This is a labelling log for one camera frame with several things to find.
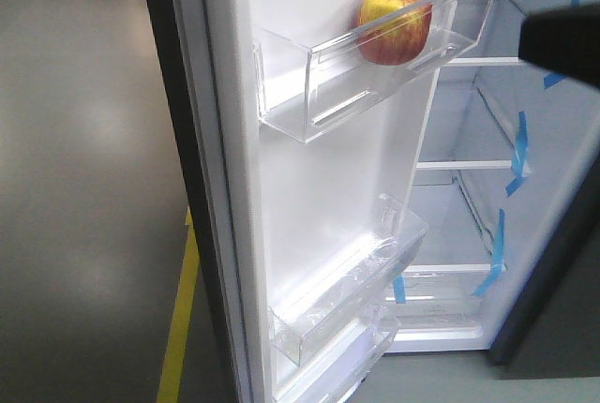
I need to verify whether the lower clear door bin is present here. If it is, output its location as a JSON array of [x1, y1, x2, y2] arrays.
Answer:
[[273, 307, 399, 402]]

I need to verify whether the upper clear door bin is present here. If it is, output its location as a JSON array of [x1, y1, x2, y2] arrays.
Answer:
[[255, 0, 492, 143]]

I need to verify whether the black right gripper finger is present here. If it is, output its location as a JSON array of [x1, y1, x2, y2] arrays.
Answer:
[[517, 3, 599, 88]]

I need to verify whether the fridge door white inside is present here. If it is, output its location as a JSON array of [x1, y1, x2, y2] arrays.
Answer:
[[135, 0, 506, 403]]

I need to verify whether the dark grey refrigerator body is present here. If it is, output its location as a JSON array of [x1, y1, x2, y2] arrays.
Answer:
[[387, 0, 599, 365]]

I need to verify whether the red yellow apple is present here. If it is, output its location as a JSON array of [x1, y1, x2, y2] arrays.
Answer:
[[355, 0, 432, 66]]

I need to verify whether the clear door bin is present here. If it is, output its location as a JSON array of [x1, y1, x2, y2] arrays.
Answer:
[[273, 307, 399, 402], [255, 0, 492, 143], [269, 194, 428, 367]]

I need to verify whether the middle clear door bin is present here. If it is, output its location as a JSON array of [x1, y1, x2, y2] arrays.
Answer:
[[269, 194, 428, 367]]

